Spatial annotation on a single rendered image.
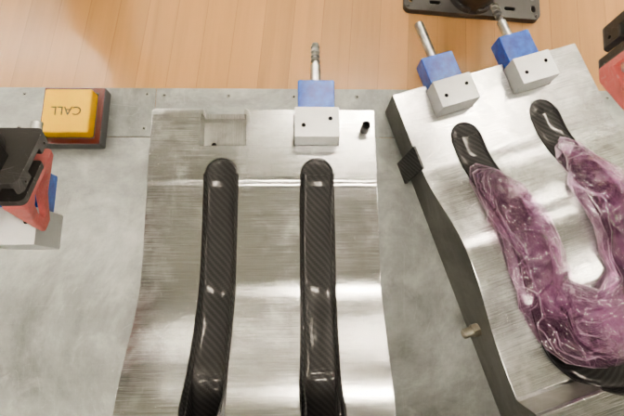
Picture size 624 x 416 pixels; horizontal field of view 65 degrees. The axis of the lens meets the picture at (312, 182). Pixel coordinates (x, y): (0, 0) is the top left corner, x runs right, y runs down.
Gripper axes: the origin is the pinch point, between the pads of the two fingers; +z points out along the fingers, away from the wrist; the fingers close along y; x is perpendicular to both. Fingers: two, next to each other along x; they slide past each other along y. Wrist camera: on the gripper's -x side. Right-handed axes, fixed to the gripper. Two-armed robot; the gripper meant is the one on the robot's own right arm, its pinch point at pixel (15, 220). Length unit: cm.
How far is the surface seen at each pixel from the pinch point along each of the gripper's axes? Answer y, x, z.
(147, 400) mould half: 13.3, -14.0, 9.0
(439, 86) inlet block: 44.7, 18.7, -2.1
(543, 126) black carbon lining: 59, 17, 2
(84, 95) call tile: 0.0, 21.6, 2.0
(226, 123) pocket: 18.7, 16.0, 1.6
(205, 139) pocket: 16.3, 14.1, 2.6
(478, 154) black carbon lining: 50, 13, 4
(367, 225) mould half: 35.1, 3.2, 5.3
